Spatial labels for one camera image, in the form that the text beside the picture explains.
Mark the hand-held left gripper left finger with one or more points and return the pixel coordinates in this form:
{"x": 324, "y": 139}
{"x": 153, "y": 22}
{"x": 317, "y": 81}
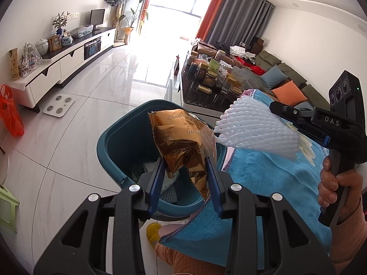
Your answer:
{"x": 157, "y": 183}

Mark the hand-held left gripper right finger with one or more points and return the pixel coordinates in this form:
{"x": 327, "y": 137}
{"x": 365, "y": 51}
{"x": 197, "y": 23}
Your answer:
{"x": 213, "y": 183}

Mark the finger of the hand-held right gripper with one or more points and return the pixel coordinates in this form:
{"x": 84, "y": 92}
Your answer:
{"x": 312, "y": 130}
{"x": 289, "y": 110}

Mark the white foam fruit net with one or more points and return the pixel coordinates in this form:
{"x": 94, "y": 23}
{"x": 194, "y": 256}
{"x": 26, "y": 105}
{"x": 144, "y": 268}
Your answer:
{"x": 258, "y": 129}

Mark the gold snack wrapper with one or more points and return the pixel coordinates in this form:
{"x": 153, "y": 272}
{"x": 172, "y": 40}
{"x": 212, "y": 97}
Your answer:
{"x": 177, "y": 143}

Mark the teal plastic bin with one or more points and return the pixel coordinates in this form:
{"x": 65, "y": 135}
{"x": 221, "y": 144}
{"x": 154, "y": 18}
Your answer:
{"x": 120, "y": 137}

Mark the person's right forearm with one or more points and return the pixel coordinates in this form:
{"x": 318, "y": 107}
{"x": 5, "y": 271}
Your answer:
{"x": 352, "y": 235}

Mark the person's right hand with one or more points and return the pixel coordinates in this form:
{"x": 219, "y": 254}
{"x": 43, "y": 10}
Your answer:
{"x": 354, "y": 189}

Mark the orange cushion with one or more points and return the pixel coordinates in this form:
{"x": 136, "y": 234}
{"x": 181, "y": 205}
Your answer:
{"x": 289, "y": 93}

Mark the small blue cushion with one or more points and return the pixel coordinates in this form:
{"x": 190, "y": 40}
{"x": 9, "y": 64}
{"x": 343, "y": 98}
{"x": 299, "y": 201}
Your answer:
{"x": 273, "y": 76}

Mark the yellow slipper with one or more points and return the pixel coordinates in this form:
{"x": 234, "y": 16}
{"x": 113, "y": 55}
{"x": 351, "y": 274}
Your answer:
{"x": 154, "y": 232}

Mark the red cloth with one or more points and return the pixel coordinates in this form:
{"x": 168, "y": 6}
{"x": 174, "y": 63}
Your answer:
{"x": 256, "y": 69}

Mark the green sofa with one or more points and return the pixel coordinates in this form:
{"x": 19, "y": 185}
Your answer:
{"x": 266, "y": 57}

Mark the brown cardboard boxes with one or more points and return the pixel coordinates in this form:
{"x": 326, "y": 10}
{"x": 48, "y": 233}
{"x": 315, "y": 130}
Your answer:
{"x": 258, "y": 43}

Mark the pile of white clothes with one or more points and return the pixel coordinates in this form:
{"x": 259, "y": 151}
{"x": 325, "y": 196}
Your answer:
{"x": 240, "y": 51}

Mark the person's leg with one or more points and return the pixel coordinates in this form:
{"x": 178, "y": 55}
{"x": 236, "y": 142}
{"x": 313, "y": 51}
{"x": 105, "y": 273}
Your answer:
{"x": 186, "y": 260}

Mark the group of glass jars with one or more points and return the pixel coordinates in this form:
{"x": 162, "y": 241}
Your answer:
{"x": 212, "y": 76}

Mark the dark coffee table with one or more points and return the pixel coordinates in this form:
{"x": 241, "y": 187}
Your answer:
{"x": 197, "y": 97}

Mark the orange and grey curtain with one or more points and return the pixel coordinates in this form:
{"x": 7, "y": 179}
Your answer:
{"x": 235, "y": 17}

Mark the white bathroom scale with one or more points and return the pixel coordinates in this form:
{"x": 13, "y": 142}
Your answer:
{"x": 58, "y": 106}

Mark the window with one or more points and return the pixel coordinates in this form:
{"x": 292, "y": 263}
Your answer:
{"x": 200, "y": 0}

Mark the white and black cabinet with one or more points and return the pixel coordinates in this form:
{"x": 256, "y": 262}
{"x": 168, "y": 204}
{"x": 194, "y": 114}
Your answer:
{"x": 71, "y": 60}

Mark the tall leafy potted plant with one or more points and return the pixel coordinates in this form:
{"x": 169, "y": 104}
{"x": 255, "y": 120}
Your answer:
{"x": 128, "y": 34}

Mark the green plastic stool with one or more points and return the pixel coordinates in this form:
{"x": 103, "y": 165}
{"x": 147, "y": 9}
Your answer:
{"x": 7, "y": 206}

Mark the orange plastic bag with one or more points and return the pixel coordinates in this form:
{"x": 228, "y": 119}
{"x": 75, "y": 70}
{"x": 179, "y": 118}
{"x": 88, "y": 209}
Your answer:
{"x": 11, "y": 111}

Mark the blue and white ceramic jar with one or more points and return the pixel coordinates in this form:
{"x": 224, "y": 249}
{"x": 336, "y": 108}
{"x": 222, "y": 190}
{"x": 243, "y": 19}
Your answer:
{"x": 67, "y": 39}

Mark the clear plastic bag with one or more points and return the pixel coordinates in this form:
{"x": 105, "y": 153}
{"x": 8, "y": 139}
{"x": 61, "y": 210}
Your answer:
{"x": 81, "y": 31}

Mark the black monitor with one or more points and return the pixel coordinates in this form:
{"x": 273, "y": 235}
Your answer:
{"x": 97, "y": 18}

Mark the carved bamboo ornament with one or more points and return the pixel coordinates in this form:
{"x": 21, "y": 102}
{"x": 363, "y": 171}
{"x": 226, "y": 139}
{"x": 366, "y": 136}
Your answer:
{"x": 14, "y": 64}

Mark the plant in blue vase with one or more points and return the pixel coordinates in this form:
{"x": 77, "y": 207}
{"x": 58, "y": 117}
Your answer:
{"x": 59, "y": 24}

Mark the picture frame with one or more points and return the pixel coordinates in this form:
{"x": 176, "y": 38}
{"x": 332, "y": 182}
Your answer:
{"x": 55, "y": 43}

